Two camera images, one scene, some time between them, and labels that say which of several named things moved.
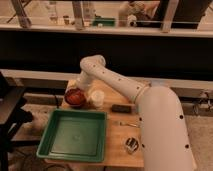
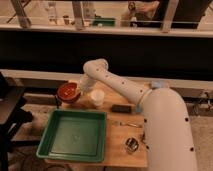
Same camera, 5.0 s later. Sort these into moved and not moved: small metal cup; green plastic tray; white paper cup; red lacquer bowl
Moved: red lacquer bowl
Not moved: small metal cup; white paper cup; green plastic tray
